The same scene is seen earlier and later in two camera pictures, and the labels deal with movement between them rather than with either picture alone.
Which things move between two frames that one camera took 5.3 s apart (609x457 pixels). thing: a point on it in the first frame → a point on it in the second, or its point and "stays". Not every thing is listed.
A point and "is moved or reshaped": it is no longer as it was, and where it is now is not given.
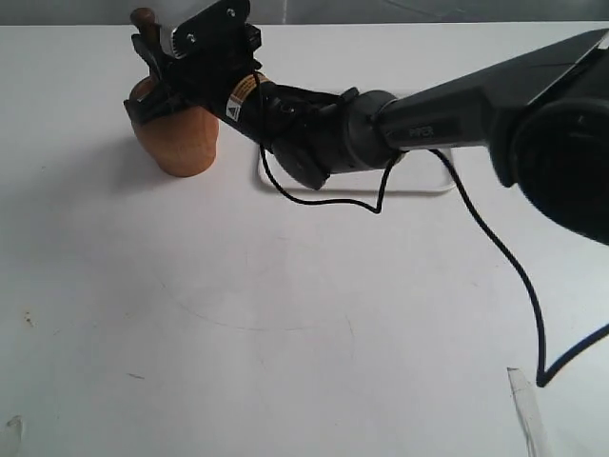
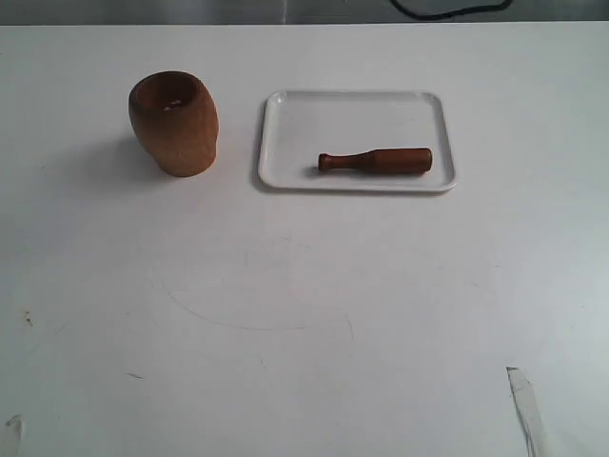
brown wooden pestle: [146, 21] is moved or reshaped
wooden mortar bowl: [182, 143] stays
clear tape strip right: [527, 413] stays
